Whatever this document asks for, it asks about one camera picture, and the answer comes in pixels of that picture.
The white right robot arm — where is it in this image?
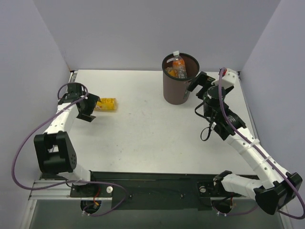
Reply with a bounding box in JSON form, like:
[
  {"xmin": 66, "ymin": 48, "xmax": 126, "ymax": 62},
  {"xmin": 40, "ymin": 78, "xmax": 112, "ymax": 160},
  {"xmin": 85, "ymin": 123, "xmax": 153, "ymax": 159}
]
[{"xmin": 187, "ymin": 68, "xmax": 303, "ymax": 215}]

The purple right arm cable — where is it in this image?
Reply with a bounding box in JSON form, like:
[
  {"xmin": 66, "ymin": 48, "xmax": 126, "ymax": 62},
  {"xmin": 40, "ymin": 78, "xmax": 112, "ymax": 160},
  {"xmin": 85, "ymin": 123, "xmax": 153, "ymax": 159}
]
[{"xmin": 213, "ymin": 67, "xmax": 305, "ymax": 219}]

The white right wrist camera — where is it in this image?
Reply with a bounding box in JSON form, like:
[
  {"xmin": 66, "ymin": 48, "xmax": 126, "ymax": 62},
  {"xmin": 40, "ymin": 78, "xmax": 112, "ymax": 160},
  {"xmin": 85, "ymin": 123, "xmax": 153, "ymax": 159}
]
[{"xmin": 212, "ymin": 68, "xmax": 238, "ymax": 89}]

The brown cylindrical bin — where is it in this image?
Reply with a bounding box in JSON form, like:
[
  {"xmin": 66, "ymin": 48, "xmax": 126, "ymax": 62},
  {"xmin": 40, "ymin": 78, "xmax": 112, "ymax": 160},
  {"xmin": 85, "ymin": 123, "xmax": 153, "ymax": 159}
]
[{"xmin": 162, "ymin": 53, "xmax": 200, "ymax": 105}]

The yellow label bottle blue cap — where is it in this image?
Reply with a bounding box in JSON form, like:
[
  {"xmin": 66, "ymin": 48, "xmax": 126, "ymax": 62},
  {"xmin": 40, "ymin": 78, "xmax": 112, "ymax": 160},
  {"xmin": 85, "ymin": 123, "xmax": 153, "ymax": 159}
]
[{"xmin": 94, "ymin": 98, "xmax": 117, "ymax": 112}]

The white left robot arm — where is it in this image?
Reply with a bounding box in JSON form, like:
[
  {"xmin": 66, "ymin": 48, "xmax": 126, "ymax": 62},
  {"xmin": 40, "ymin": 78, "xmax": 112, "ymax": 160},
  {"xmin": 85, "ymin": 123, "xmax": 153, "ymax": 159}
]
[{"xmin": 34, "ymin": 83, "xmax": 100, "ymax": 197}]

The orange tea bottle white cap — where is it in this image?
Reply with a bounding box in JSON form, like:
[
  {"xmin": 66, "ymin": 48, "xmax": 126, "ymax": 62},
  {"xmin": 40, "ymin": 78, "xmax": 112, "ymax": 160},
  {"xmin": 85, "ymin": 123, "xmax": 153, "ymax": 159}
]
[{"xmin": 173, "ymin": 51, "xmax": 187, "ymax": 79}]

